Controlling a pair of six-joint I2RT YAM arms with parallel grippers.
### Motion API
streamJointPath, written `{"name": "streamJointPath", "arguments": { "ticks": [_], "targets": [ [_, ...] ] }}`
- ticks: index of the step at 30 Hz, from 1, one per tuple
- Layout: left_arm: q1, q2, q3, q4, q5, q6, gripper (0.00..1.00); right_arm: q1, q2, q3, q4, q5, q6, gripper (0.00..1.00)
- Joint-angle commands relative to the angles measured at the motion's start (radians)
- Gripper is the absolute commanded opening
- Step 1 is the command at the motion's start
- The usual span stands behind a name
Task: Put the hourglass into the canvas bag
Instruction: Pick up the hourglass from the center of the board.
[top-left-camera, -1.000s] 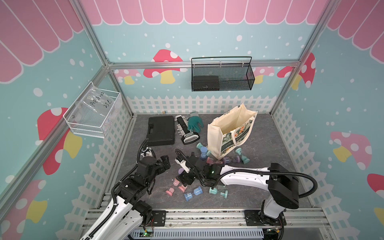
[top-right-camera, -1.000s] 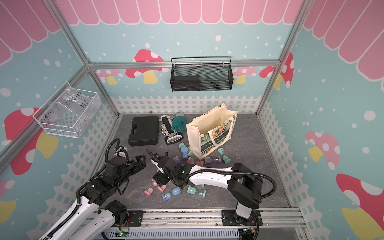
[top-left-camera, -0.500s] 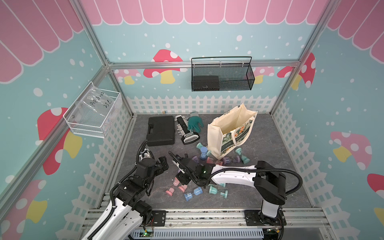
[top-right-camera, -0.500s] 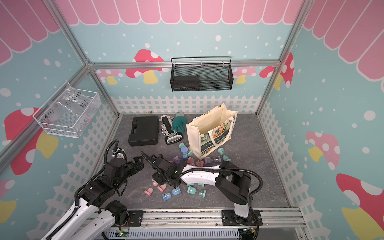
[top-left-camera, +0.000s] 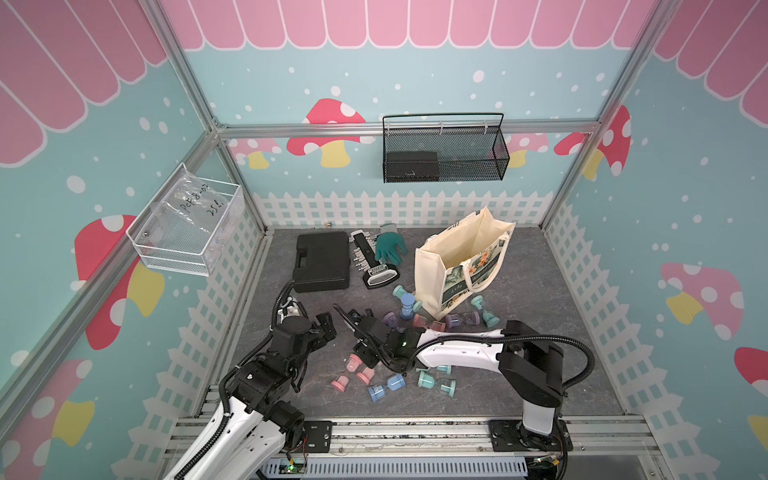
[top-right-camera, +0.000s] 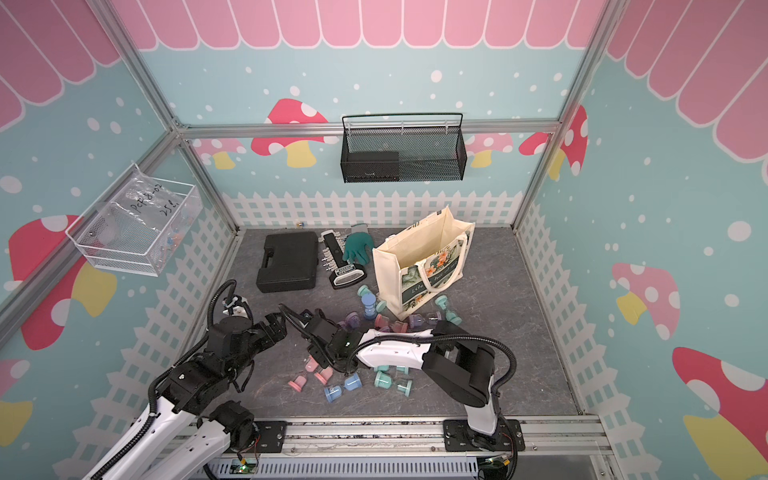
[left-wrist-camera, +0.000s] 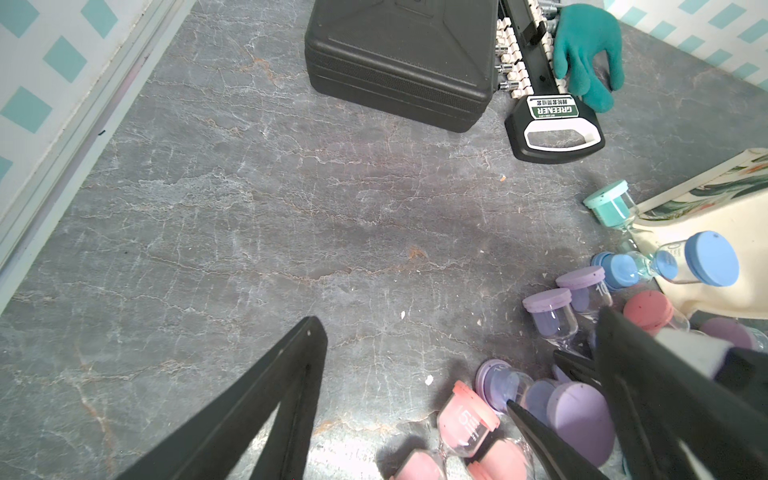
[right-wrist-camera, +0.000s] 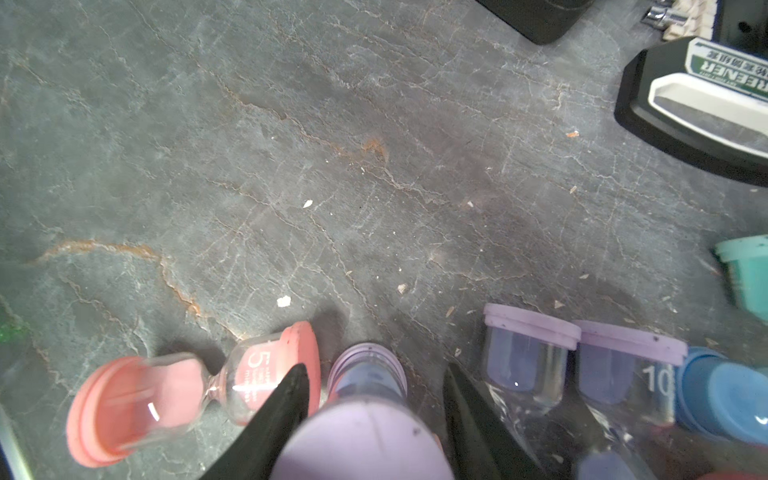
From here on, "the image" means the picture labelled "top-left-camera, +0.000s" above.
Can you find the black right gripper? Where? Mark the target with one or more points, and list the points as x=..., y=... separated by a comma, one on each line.
x=359, y=350

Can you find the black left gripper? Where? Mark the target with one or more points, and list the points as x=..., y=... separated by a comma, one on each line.
x=327, y=327

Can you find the teal hourglass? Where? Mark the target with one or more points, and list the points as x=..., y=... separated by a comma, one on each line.
x=400, y=292

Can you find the cream floral canvas tote bag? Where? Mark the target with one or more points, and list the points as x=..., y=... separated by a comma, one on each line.
x=460, y=261

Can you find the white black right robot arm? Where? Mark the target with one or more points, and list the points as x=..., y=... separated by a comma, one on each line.
x=540, y=368

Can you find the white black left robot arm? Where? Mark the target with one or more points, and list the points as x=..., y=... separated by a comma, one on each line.
x=252, y=422

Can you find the pink hourglass upper left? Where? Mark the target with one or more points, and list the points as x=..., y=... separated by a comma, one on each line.
x=354, y=363

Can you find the pink hourglass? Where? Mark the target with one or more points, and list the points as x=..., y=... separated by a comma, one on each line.
x=354, y=363
x=421, y=321
x=363, y=377

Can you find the pink hourglass front left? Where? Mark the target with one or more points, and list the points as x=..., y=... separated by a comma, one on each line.
x=363, y=377

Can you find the pink hourglass centre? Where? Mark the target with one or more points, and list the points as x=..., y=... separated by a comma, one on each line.
x=421, y=321

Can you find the green hourglass front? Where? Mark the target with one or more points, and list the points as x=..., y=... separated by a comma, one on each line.
x=446, y=386

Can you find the green hourglass by bag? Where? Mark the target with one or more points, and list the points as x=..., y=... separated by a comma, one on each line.
x=489, y=318

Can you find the black plastic tool case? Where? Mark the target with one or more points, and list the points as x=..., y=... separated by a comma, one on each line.
x=322, y=262

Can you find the green work glove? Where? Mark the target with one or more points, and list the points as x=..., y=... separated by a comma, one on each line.
x=390, y=246

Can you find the black box in basket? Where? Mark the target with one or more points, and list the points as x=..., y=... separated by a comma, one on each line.
x=411, y=166

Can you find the clear acrylic wall bin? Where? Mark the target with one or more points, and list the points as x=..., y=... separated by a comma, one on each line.
x=187, y=225

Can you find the black wire mesh basket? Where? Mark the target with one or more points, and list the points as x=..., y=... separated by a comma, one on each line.
x=470, y=146

